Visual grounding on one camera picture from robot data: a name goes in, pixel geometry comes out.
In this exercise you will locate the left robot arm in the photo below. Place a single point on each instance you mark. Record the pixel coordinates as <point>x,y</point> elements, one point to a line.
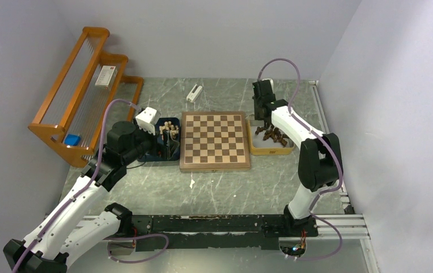
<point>56,244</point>

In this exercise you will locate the blue plastic tray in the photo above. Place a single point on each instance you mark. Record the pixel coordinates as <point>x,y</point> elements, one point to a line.
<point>148,158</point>

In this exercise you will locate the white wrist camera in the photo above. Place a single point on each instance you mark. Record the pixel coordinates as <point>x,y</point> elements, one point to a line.
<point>147,120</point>
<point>267,85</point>

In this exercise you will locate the light wooden chess pieces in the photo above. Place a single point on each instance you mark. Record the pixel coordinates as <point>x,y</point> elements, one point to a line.
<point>168,128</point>

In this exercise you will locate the blue small box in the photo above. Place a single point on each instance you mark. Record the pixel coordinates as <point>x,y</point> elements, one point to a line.
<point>72,140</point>

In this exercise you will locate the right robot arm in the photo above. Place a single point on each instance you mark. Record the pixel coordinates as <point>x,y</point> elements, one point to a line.
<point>320,167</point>

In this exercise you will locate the yellow metal tin tray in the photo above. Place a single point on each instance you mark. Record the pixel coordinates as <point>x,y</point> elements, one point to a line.
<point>260,146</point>

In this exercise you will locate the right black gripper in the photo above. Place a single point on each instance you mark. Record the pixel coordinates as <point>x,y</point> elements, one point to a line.
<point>256,115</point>

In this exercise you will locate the wooden chess board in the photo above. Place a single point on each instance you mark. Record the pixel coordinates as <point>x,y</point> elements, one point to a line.
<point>214,141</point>

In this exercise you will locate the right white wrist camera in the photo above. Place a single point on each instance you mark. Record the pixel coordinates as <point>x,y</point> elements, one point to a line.
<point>267,85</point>

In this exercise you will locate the white red small box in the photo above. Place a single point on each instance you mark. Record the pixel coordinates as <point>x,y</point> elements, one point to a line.
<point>106,76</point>

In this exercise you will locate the dark chess pieces pile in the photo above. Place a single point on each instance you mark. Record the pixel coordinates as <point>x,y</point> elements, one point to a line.
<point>272,133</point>

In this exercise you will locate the orange wooden rack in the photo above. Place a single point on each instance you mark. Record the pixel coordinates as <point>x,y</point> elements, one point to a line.
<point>74,105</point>

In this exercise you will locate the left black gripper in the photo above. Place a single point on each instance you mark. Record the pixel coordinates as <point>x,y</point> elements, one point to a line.
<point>153,139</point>

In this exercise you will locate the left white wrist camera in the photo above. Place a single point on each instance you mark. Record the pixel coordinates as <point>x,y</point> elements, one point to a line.
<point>147,120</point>

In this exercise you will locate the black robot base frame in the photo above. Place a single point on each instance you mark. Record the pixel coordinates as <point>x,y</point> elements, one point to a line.
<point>216,231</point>

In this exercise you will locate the white plastic clip device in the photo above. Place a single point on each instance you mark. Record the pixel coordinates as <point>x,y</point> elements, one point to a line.
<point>194,93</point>

